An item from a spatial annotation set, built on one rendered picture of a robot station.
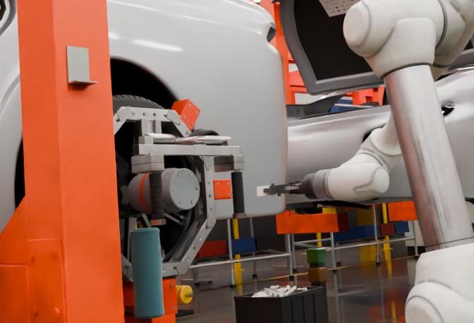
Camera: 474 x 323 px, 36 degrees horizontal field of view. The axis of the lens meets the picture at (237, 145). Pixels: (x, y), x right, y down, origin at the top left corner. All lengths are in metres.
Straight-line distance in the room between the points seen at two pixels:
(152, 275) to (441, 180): 0.99
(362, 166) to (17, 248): 0.92
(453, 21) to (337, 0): 4.01
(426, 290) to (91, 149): 0.83
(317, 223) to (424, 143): 4.95
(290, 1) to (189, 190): 3.65
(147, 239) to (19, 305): 0.47
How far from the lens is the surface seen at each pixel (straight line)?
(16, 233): 1.92
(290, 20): 5.91
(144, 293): 2.19
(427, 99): 1.55
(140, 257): 2.19
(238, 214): 2.32
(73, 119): 1.75
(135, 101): 2.47
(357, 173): 2.00
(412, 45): 1.55
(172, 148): 2.18
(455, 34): 1.67
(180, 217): 2.58
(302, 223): 6.54
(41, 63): 1.80
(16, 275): 1.90
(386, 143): 2.09
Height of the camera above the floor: 0.78
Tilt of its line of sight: 5 degrees up
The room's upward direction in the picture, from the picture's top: 4 degrees counter-clockwise
